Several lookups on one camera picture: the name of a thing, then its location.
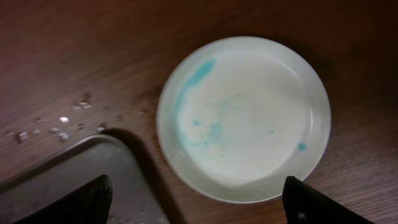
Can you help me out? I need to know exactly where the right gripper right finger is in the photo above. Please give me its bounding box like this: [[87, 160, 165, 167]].
[[282, 176, 373, 224]]

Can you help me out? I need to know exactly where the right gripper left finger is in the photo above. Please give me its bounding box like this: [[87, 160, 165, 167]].
[[16, 175, 113, 224]]

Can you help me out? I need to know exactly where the white plate front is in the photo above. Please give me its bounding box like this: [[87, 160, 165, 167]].
[[156, 36, 331, 203]]

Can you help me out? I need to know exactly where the dark brown serving tray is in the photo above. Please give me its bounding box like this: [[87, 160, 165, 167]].
[[1, 134, 170, 224]]

